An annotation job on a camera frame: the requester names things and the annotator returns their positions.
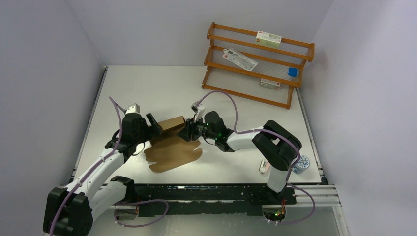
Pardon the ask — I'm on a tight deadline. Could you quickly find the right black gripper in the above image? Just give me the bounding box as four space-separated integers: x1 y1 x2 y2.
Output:
176 114 217 142

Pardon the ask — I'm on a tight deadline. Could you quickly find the brown cardboard box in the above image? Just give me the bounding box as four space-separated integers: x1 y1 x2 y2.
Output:
144 116 203 173

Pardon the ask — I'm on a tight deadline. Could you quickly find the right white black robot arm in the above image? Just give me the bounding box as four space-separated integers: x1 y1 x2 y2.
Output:
177 111 302 204

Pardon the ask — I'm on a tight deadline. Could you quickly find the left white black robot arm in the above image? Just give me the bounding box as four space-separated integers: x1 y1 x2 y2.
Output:
43 112 163 236

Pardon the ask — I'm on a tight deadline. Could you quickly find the small white box lower shelf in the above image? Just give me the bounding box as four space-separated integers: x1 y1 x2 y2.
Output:
259 78 281 90

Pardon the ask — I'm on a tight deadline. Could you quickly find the white green box top shelf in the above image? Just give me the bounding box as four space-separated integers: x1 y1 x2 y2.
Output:
255 31 282 49

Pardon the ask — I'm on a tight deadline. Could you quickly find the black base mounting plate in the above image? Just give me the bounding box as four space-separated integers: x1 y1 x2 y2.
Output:
116 183 297 217

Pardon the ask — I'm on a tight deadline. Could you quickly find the small pink white stapler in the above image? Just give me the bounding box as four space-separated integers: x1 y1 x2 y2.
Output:
259 159 270 174

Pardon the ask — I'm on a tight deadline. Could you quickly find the clear plastic packet with label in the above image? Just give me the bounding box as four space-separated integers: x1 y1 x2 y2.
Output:
222 48 258 71

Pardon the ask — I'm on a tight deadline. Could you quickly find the orange wooden shelf rack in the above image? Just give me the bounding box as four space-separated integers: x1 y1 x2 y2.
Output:
202 22 315 109

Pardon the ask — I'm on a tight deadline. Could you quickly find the blue white round tin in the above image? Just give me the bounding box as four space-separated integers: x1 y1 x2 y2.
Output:
293 155 311 174

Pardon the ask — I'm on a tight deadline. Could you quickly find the blue cap bottle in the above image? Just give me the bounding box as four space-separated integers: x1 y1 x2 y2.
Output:
288 67 299 77

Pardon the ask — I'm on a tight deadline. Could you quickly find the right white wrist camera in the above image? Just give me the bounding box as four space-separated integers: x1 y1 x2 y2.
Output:
191 101 205 122

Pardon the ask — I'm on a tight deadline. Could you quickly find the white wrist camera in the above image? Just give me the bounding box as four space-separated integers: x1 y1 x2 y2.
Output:
124 103 140 115
191 101 205 122

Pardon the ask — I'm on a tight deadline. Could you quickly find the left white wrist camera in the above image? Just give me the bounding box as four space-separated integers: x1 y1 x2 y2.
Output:
124 103 140 115

